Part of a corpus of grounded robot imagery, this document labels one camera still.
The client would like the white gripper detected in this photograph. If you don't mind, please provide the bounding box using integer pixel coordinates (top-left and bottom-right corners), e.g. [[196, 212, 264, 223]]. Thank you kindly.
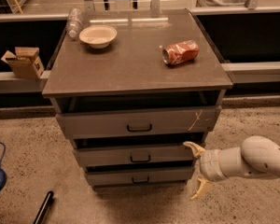
[[183, 141, 226, 200]]

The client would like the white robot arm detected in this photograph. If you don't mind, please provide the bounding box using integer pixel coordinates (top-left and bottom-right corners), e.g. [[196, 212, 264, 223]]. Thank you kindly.
[[183, 135, 280, 200]]

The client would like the grey top drawer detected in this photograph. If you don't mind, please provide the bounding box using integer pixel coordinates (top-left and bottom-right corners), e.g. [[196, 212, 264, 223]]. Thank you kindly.
[[56, 105, 221, 139]]

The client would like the grey drawer cabinet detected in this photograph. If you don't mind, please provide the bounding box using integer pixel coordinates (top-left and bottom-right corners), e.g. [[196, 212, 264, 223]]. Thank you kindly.
[[41, 8, 233, 191]]

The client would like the open cardboard box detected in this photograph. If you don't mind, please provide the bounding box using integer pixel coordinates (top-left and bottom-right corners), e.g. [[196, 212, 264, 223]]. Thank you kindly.
[[1, 47, 45, 79]]

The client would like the crushed red soda can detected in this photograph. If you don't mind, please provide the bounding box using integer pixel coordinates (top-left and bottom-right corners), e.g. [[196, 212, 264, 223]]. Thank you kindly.
[[162, 40, 199, 65]]

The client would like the black cylindrical bar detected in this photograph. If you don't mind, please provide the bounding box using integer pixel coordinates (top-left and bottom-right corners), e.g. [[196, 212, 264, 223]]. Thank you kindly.
[[33, 190, 54, 224]]

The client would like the white paper bowl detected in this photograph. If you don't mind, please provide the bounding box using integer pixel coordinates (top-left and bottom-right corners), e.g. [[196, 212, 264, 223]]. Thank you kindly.
[[79, 25, 118, 49]]

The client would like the clear plastic water bottle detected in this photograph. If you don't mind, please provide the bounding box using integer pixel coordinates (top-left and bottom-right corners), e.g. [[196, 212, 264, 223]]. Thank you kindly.
[[66, 8, 82, 39]]

